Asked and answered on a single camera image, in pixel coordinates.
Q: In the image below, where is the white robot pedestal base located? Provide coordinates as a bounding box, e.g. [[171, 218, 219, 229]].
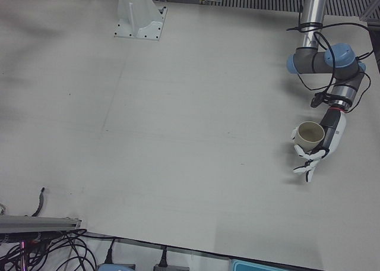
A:
[[113, 0, 169, 42]]

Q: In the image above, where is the light blue teach pendant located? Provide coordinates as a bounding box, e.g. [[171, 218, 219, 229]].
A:
[[229, 259, 325, 271]]

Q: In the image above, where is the black cable tangle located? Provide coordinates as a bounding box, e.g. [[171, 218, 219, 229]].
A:
[[0, 228, 100, 271]]

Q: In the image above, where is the beige paper cup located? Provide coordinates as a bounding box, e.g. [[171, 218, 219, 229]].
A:
[[293, 121, 326, 152]]

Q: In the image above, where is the purple metal rod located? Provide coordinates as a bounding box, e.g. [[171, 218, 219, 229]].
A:
[[19, 240, 28, 271]]

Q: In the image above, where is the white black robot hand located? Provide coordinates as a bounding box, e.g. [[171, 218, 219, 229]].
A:
[[290, 106, 348, 184]]

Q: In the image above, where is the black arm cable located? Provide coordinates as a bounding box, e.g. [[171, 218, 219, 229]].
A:
[[286, 21, 375, 114]]

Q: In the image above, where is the aluminium profile rail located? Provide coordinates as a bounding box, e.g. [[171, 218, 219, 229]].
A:
[[0, 215, 83, 234]]

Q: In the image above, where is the blue grey device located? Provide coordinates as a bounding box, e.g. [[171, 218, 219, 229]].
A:
[[97, 263, 137, 271]]

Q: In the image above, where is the black power plug cable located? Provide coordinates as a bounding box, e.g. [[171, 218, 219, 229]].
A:
[[152, 245, 189, 271], [104, 237, 117, 265]]

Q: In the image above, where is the aluminium frame corner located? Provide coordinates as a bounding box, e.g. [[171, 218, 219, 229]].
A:
[[358, 0, 380, 25]]

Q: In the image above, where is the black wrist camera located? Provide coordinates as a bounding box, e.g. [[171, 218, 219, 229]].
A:
[[311, 92, 330, 108]]

